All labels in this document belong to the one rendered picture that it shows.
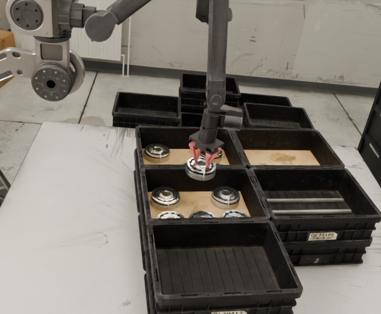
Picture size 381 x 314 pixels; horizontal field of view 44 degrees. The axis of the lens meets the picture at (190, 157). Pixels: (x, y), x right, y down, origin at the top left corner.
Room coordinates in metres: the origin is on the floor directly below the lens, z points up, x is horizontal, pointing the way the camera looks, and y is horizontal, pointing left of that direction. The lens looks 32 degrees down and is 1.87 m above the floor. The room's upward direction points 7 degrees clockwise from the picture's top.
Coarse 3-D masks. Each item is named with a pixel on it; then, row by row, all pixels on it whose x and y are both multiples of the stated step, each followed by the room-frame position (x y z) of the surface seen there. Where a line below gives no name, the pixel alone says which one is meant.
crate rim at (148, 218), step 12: (144, 168) 1.39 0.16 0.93; (156, 168) 1.40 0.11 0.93; (168, 168) 1.41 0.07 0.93; (180, 168) 1.42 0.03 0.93; (216, 168) 1.46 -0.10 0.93; (228, 168) 1.47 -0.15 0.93; (240, 168) 1.48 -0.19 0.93; (144, 180) 1.34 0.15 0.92; (252, 180) 1.41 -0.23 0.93; (144, 192) 1.26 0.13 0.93; (144, 204) 1.21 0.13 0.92; (264, 204) 1.27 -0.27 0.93
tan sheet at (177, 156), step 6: (144, 150) 1.68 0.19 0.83; (174, 150) 1.71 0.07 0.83; (180, 150) 1.71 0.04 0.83; (186, 150) 1.72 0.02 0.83; (222, 150) 1.76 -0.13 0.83; (144, 156) 1.63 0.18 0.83; (174, 156) 1.66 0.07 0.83; (180, 156) 1.66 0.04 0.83; (186, 156) 1.67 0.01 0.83; (192, 156) 1.68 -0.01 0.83; (222, 156) 1.71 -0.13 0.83; (144, 162) 1.59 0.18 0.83; (150, 162) 1.59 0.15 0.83; (168, 162) 1.61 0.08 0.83; (174, 162) 1.62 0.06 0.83; (180, 162) 1.62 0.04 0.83; (186, 162) 1.63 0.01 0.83; (222, 162) 1.66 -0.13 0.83; (228, 162) 1.67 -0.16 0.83
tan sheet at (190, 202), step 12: (180, 192) 1.42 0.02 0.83; (192, 192) 1.43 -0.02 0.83; (204, 192) 1.44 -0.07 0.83; (240, 192) 1.47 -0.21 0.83; (180, 204) 1.34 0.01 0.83; (192, 204) 1.35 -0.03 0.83; (204, 204) 1.36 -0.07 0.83; (240, 204) 1.39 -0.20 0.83; (156, 216) 1.26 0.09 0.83; (216, 216) 1.30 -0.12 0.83
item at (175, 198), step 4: (156, 188) 1.38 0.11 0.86; (160, 188) 1.39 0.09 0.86; (164, 188) 1.39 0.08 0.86; (168, 188) 1.39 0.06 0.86; (172, 188) 1.39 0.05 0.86; (152, 192) 1.35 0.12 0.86; (156, 192) 1.36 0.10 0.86; (172, 192) 1.37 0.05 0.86; (176, 192) 1.37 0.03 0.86; (152, 196) 1.33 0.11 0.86; (156, 196) 1.34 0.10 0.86; (172, 196) 1.34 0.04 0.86; (176, 196) 1.35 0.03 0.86; (156, 200) 1.31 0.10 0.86; (160, 200) 1.32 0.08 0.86; (164, 200) 1.32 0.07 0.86; (168, 200) 1.32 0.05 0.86; (172, 200) 1.32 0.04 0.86; (176, 200) 1.33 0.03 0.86; (164, 204) 1.30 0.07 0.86
